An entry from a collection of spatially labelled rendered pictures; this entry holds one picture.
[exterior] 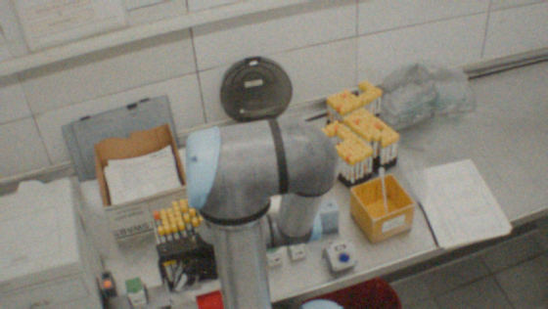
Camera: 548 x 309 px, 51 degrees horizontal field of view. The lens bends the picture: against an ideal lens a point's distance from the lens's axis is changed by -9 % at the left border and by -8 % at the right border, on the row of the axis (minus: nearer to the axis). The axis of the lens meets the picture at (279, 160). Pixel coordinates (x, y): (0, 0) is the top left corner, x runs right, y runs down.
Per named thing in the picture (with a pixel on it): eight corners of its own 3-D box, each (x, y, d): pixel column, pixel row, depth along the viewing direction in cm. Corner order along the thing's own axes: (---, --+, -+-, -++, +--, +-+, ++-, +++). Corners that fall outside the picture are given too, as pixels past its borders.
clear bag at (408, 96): (392, 137, 195) (395, 90, 183) (359, 109, 206) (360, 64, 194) (448, 109, 205) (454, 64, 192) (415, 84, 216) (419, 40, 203)
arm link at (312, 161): (346, 95, 93) (310, 203, 137) (275, 105, 91) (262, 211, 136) (365, 165, 88) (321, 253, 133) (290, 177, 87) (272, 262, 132)
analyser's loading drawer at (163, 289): (98, 327, 146) (91, 316, 142) (94, 306, 150) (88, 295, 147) (174, 307, 150) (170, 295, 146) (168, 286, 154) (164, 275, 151)
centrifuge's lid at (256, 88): (215, 65, 172) (213, 53, 179) (225, 138, 187) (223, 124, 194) (290, 55, 174) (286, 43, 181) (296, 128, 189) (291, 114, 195)
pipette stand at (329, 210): (303, 244, 165) (302, 220, 159) (298, 225, 170) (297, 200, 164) (340, 238, 166) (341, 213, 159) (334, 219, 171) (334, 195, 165)
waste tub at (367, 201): (371, 245, 164) (373, 221, 157) (348, 212, 173) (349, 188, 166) (412, 228, 167) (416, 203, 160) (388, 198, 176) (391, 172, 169)
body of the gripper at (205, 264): (216, 283, 147) (235, 249, 141) (184, 280, 143) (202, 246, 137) (208, 259, 153) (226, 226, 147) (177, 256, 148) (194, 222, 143)
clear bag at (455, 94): (424, 116, 202) (428, 83, 193) (415, 86, 215) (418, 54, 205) (479, 113, 202) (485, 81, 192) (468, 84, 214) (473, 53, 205)
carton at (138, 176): (114, 243, 168) (101, 207, 158) (104, 177, 189) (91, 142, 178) (198, 222, 173) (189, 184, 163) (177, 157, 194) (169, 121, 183)
